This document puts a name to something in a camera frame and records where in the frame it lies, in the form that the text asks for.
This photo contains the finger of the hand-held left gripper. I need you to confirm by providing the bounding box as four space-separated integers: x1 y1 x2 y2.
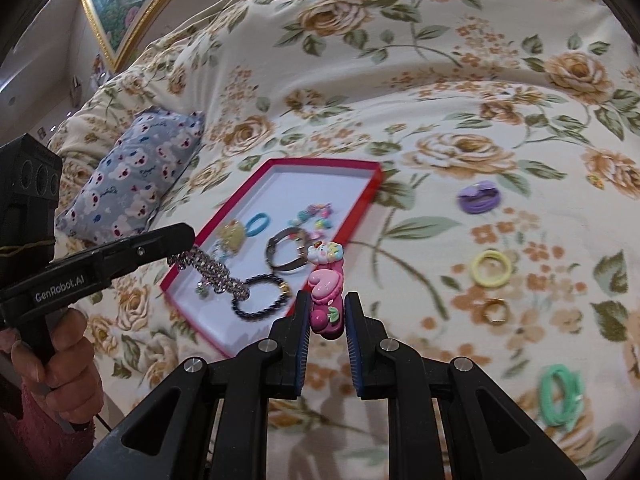
99 224 197 279

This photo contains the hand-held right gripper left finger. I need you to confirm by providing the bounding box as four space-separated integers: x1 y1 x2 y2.
67 290 312 480

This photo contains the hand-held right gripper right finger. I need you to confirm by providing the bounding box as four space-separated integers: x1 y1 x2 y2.
345 292 586 480

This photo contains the pink hair clip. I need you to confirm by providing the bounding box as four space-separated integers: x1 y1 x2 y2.
306 241 346 338

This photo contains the black bead bracelet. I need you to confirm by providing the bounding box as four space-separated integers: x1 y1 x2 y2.
231 274 295 321

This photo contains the silver chain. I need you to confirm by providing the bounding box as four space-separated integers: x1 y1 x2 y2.
167 247 251 298

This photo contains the silver metal bangle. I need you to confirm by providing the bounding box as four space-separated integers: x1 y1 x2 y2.
266 227 313 275

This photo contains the yellow hair claw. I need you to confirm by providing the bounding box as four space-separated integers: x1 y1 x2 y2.
215 220 248 253

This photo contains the colourful plastic bead bracelet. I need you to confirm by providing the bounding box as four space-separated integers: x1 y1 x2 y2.
287 203 335 238

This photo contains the red cardboard box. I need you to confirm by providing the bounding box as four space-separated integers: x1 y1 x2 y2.
159 158 383 358

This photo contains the person's left forearm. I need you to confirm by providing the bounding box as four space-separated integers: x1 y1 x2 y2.
0 375 96 480

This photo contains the person's left hand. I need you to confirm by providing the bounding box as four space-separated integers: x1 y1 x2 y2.
10 307 104 428

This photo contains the grey bear-print pillow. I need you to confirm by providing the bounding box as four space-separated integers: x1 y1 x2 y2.
55 109 206 238

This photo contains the gold-framed painting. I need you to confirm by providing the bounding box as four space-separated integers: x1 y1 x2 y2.
80 0 201 73

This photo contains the floral blanket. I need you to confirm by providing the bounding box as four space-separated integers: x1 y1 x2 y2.
45 0 640 480

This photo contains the gold ring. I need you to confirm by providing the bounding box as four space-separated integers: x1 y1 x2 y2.
481 299 512 325

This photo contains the yellow hair tie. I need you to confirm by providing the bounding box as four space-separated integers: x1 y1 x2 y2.
471 250 514 288

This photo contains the purple hair tie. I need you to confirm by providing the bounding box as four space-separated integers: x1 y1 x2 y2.
457 182 501 216

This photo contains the green hair tie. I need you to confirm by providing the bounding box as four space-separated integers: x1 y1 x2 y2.
539 364 586 428

